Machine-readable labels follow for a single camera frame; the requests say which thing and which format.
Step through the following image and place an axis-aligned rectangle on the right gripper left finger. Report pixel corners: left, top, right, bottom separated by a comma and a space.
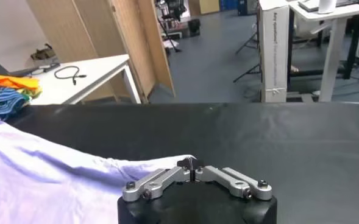
123, 156, 195, 202

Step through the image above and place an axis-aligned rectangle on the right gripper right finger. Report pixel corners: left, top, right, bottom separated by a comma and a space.
194, 165, 273, 201

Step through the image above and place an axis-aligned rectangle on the lavender t-shirt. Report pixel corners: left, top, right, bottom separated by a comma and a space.
0, 117, 197, 224

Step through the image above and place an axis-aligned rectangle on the black table cover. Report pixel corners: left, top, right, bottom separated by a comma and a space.
0, 102, 359, 224

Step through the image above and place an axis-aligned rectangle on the white table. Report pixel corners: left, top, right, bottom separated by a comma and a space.
10, 54, 142, 105

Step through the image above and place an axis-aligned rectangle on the tall white cardboard box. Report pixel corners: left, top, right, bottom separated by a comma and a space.
257, 0, 291, 103

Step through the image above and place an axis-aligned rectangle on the black tripod stand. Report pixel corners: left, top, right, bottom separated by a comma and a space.
232, 29, 261, 83

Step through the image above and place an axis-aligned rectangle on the wooden folding screen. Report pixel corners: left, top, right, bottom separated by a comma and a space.
26, 0, 176, 105

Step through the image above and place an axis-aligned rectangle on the black power strip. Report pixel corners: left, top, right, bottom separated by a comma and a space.
29, 62, 61, 75

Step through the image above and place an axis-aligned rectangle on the black trash bin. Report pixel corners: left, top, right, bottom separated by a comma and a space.
187, 18, 202, 38

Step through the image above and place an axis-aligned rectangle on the white standing desk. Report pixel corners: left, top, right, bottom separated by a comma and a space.
288, 0, 359, 103

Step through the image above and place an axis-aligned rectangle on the blue striped garment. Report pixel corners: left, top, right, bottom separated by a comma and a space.
0, 86, 30, 121

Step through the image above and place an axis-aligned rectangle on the olive bag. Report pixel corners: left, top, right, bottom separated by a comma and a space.
30, 43, 57, 61

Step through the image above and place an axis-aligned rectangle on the brown cardboard box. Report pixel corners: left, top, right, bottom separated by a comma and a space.
198, 0, 221, 15

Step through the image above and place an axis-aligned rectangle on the blue storage crate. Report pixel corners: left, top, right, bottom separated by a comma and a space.
218, 0, 240, 12

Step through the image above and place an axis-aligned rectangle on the orange garment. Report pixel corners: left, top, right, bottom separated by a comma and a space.
0, 71, 41, 116

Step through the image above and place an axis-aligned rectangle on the gray tablet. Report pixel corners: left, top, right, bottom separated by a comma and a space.
297, 0, 359, 13

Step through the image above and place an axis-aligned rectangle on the black looped cable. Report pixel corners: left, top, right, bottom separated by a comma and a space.
54, 65, 88, 86

